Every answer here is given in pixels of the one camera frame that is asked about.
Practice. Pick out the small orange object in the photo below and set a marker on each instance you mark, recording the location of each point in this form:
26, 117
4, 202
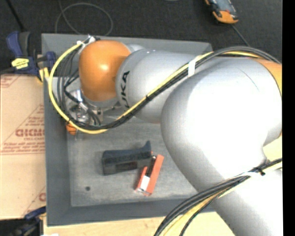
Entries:
71, 129

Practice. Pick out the brown cardboard board red print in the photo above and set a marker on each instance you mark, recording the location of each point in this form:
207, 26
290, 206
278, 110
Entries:
19, 156

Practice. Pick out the grey metal bin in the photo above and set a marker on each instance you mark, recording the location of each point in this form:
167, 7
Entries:
113, 185

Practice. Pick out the orange-red flat box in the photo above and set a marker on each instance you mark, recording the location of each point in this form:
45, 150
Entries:
153, 174

